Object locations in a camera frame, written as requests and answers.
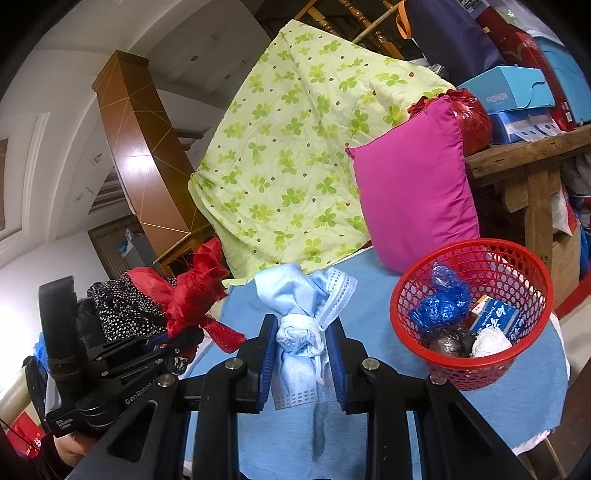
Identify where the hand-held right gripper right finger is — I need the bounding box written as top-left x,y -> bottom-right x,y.
330,322 -> 525,480

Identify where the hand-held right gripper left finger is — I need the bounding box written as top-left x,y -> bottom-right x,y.
81,316 -> 279,480

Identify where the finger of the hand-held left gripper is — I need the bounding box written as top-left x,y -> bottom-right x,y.
108,353 -> 184,385
88,329 -> 205,368

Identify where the blue face mask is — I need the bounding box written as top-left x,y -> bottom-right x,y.
253,262 -> 359,412

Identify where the red knotted plastic bag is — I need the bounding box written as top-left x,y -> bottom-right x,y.
126,237 -> 247,354

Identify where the black plastic bag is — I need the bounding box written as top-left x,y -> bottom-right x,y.
421,323 -> 476,358

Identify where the blue plastic bag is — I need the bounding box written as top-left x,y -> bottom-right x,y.
409,261 -> 472,335

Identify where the red mesh basket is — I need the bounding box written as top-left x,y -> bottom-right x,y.
389,237 -> 555,391

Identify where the white tissue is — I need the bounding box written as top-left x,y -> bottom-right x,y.
470,329 -> 513,359

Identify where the blue and white small box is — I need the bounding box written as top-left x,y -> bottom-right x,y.
471,302 -> 526,343

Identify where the person's left hand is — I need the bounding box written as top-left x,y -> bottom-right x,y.
52,435 -> 99,466

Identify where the black white dotted garment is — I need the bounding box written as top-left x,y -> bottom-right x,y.
87,272 -> 178,343

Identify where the black jacket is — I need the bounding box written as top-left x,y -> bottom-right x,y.
75,298 -> 108,346

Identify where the red printed bag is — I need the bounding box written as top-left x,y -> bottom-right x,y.
9,408 -> 49,460

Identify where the brown door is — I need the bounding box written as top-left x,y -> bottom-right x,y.
87,216 -> 155,280

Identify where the pink pillow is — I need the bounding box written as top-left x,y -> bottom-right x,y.
345,95 -> 483,276

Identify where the blue towel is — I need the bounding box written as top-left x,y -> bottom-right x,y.
182,249 -> 571,480

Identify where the wooden column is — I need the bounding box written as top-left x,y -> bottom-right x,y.
91,50 -> 213,245

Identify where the green floral quilt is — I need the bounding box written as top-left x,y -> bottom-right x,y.
188,18 -> 458,289

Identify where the shiny red bag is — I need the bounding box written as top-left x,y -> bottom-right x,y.
407,88 -> 493,158

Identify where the wooden bench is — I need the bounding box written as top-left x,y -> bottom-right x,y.
464,124 -> 591,280

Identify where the white and blue printed box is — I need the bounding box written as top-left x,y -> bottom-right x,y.
488,107 -> 574,145

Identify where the light blue shoebox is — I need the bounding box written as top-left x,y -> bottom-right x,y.
456,65 -> 556,114

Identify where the wooden stair railing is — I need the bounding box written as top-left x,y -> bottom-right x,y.
302,0 -> 409,61

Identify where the red patterned box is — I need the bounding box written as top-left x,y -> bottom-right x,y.
475,13 -> 580,132

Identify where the navy bag with orange strap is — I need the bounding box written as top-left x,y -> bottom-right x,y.
396,0 -> 509,75

